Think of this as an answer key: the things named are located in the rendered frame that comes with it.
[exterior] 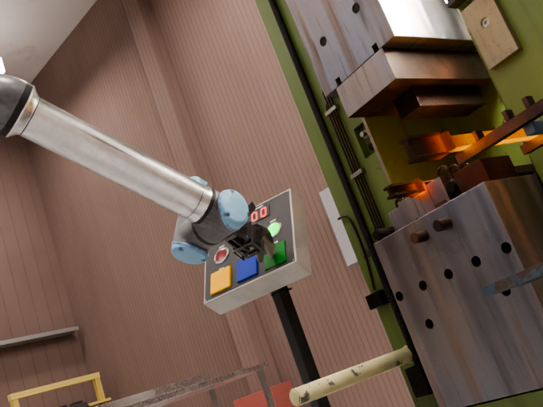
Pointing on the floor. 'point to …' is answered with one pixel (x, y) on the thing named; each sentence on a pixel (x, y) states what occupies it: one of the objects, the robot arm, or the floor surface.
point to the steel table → (189, 387)
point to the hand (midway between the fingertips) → (271, 249)
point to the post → (297, 341)
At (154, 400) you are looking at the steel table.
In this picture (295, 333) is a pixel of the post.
